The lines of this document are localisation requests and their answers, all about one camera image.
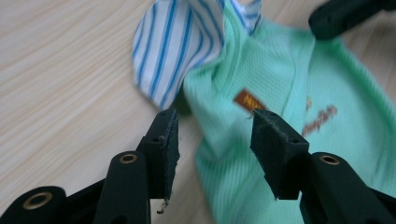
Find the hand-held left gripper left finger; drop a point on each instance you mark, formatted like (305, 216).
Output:
(163, 155)

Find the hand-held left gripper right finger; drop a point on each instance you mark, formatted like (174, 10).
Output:
(280, 155)

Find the mint green and striped garment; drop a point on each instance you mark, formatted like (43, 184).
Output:
(264, 77)

